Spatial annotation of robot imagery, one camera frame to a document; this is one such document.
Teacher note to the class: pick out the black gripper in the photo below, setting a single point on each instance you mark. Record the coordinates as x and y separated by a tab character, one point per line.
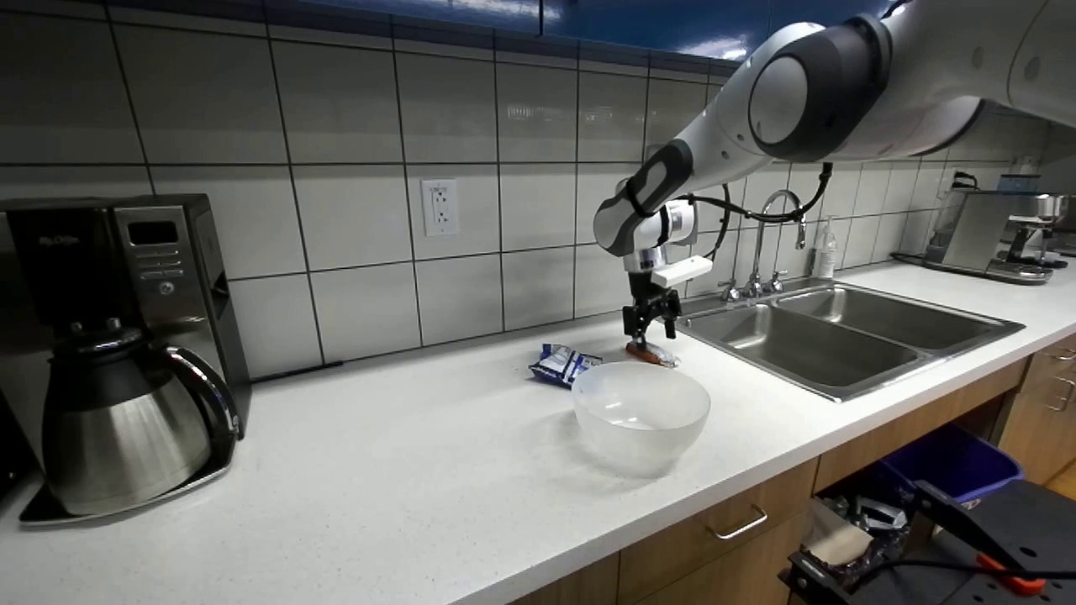
649	292

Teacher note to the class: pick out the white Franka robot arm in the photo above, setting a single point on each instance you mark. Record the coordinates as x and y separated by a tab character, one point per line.
894	67

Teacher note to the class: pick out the translucent plastic bowl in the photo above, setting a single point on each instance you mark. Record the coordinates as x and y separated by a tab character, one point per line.
641	422

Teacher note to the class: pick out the blue white packet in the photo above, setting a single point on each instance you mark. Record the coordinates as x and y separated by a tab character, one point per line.
559	363

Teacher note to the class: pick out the chrome faucet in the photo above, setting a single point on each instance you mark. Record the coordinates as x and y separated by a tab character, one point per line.
782	201

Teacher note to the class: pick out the clear soap bottle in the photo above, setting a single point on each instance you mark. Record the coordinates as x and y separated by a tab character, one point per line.
827	259

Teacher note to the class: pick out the steel double sink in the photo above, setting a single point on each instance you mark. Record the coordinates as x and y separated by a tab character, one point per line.
851	337

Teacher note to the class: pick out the wooden drawer front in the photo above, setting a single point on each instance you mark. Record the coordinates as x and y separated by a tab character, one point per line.
728	560

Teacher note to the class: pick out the blue cabinet door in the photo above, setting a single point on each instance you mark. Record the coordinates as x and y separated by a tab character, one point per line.
672	24
425	14

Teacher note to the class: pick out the blue plastic bin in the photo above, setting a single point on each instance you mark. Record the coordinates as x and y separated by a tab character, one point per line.
951	462

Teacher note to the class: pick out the silver espresso machine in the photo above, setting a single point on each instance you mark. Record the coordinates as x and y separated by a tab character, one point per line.
991	228

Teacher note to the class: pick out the wooden side cabinet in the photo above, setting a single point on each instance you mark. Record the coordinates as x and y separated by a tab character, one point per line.
1043	413

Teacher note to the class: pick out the orange black clamp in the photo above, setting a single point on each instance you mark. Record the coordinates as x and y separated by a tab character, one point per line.
1014	578

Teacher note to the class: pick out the black coffee maker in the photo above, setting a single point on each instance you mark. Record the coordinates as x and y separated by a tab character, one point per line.
156	255

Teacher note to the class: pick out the steel coffee carafe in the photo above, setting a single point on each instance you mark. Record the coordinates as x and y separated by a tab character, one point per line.
122	423

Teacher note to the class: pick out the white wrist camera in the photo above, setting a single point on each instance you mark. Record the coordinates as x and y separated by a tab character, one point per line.
685	270

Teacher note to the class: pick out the white wall outlet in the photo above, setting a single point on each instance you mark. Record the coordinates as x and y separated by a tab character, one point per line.
441	208

